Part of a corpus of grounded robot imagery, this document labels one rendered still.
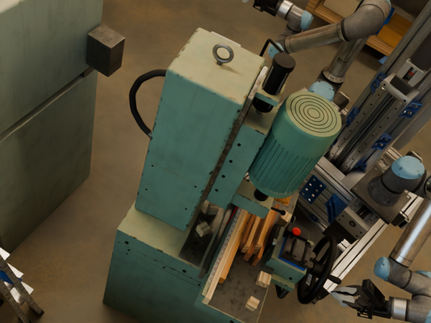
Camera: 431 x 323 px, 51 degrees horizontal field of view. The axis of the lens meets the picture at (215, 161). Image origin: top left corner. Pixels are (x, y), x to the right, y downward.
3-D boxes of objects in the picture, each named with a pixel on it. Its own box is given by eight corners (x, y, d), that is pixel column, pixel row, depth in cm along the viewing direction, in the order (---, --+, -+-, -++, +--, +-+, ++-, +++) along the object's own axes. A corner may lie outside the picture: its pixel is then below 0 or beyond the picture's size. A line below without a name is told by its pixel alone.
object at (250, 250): (247, 261, 160) (251, 254, 156) (242, 259, 161) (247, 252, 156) (266, 209, 176) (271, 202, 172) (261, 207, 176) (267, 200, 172)
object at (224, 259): (206, 304, 147) (210, 299, 143) (201, 302, 147) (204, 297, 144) (260, 174, 185) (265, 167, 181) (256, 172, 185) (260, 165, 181)
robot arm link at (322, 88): (295, 109, 211) (307, 89, 201) (306, 94, 220) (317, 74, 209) (317, 123, 210) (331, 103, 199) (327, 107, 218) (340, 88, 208)
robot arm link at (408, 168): (383, 165, 205) (401, 147, 194) (410, 179, 204) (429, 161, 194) (380, 184, 197) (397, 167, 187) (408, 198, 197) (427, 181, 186)
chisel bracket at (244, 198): (261, 221, 162) (270, 209, 155) (226, 204, 162) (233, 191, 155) (267, 206, 166) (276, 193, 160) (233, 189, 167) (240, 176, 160)
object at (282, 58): (269, 119, 126) (293, 75, 113) (244, 107, 126) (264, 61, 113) (277, 102, 131) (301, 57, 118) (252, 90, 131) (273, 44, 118)
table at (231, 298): (274, 348, 151) (281, 343, 146) (192, 307, 152) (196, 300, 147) (314, 210, 189) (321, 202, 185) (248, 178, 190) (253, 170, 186)
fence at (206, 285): (201, 302, 147) (205, 296, 143) (196, 300, 147) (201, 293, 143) (256, 172, 185) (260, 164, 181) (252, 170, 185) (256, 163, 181)
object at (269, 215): (254, 254, 163) (261, 245, 157) (250, 252, 163) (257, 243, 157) (268, 217, 174) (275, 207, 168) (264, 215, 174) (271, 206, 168)
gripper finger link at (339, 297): (329, 306, 168) (355, 312, 164) (328, 297, 164) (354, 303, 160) (331, 299, 170) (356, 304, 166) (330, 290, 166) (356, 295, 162)
